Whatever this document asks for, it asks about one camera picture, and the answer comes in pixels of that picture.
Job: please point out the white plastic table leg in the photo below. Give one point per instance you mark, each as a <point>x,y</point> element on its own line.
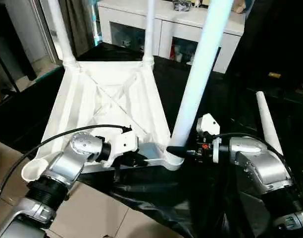
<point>61,32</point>
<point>267,119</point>
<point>149,32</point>
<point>198,74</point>

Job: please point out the white plastic table top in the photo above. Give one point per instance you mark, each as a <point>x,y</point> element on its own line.
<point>74,99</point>

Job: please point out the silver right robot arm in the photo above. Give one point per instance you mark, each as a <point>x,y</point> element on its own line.
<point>260,168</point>

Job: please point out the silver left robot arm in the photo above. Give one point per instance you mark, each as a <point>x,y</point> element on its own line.
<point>69,161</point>

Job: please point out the black mat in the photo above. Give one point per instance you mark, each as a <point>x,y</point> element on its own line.
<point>191,198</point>

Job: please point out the red object behind glass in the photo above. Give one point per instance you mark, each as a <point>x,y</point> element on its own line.
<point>172,50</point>

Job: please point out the small tan label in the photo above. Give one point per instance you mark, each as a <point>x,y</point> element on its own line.
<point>274,74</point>

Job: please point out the white cabinet with glass doors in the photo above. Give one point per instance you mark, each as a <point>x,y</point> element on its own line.
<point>141,15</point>

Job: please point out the clear glass trinket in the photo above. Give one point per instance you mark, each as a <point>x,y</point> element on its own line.
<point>181,5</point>

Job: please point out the tan plush toy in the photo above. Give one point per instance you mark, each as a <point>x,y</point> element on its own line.
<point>238,6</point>

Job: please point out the grey curtain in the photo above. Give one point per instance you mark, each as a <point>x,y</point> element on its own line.
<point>74,24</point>

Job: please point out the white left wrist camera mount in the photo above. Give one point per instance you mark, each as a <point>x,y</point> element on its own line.
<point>124,141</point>

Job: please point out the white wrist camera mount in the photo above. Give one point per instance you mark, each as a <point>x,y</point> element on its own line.
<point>124,141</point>
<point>207,124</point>

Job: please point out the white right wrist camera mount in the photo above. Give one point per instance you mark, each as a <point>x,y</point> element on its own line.
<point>207,124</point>

